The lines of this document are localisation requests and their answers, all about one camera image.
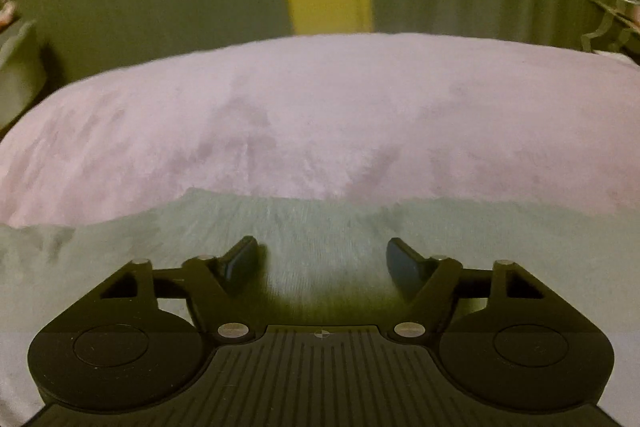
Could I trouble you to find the grey cushion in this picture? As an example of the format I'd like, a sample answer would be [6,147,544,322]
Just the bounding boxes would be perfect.
[0,19,42,134]

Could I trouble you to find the grey pants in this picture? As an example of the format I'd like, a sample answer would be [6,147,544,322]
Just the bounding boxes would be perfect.
[0,188,640,427]

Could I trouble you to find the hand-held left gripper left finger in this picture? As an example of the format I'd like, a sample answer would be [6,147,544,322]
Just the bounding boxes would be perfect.
[71,236,265,343]

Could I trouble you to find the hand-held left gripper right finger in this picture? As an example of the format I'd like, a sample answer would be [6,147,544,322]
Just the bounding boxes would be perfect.
[386,237,572,343]

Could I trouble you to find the pink fleece blanket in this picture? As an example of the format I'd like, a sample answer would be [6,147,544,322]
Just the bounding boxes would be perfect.
[0,32,640,228]

